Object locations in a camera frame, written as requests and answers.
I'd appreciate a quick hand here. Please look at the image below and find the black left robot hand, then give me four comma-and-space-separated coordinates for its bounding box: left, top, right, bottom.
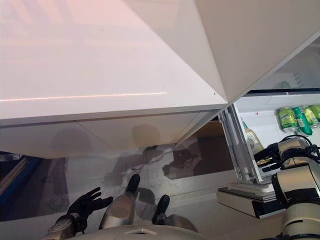
66, 186, 115, 221

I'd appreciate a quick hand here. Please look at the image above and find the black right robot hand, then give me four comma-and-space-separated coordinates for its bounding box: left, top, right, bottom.
253, 143, 283, 174

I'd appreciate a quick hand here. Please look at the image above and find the white fridge drawer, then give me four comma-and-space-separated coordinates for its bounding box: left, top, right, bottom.
216, 92, 320, 220

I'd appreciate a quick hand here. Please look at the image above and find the silver left robot leg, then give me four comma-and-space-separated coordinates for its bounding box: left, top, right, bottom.
98, 173, 141, 230

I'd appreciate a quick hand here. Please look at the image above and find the dark green drink can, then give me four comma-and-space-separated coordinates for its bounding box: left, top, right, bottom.
290, 105, 314, 136

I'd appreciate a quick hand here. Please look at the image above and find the silver robot torso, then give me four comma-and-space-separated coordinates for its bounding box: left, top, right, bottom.
82, 223, 283, 240

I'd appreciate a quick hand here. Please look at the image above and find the tall white cabinet panel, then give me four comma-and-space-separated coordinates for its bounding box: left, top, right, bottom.
174, 0, 320, 149

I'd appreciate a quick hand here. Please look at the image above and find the white counter cabinet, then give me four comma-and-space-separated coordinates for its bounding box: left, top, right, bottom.
0, 0, 229, 161

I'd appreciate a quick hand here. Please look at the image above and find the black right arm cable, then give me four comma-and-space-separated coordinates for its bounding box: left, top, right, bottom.
296, 134, 320, 151

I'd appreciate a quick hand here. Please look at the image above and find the blue and grey frame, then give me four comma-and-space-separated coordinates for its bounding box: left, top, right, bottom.
0, 154, 44, 196

